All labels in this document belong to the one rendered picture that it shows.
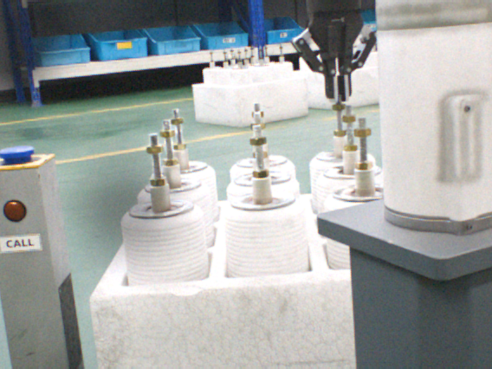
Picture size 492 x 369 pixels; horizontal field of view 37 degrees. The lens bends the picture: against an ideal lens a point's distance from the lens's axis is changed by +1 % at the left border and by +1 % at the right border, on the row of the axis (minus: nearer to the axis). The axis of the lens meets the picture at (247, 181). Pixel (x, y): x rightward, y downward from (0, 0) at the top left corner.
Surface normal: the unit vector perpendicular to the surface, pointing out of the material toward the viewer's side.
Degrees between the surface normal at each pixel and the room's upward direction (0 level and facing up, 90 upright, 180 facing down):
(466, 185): 90
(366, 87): 90
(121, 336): 90
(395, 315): 90
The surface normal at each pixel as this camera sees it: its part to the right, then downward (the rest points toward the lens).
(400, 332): -0.88, 0.18
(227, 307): -0.01, 0.22
